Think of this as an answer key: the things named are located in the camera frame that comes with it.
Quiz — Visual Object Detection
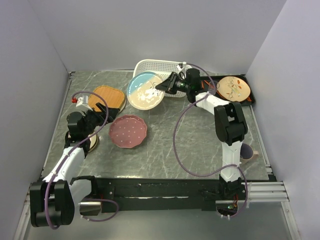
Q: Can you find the small beige saucer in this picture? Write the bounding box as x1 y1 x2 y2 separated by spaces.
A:
64 132 100 153

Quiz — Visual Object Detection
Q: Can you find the clear glass cup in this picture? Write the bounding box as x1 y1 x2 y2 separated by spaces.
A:
206 81 220 95

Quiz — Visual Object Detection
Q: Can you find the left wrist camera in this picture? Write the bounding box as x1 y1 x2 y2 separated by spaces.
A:
71 95 90 109

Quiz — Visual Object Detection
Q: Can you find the white perforated plastic bin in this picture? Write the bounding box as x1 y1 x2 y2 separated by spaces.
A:
132 59 191 98

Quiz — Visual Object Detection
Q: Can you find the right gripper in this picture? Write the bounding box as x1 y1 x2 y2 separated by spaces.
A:
155 71 191 95

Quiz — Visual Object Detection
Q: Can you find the pink purple mug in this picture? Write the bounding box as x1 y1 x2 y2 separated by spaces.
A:
240 143 259 163

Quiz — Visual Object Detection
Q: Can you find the floral peach plate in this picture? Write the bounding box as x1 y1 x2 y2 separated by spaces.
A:
217 76 251 102

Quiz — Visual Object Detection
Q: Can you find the blue and cream plate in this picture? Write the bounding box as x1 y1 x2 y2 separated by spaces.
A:
126 71 165 111

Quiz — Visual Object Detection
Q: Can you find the orange woven tray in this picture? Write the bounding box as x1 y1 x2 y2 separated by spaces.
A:
88 85 125 111

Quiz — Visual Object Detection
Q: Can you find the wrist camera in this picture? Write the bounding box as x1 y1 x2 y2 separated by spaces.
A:
71 95 90 109
176 61 187 74

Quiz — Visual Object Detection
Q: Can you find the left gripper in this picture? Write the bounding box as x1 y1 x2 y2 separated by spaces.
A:
82 102 120 137

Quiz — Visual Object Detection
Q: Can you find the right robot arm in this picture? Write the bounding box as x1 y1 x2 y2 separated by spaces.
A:
155 68 248 199

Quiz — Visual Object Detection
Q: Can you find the pink polka dot plate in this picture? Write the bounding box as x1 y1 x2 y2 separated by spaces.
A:
108 114 148 149

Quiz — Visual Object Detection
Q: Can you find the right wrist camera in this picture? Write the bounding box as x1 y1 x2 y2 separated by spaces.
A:
176 61 187 74

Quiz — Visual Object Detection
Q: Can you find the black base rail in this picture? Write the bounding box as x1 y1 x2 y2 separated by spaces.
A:
74 176 277 216

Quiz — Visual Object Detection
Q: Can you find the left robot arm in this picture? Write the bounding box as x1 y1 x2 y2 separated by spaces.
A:
29 103 120 229

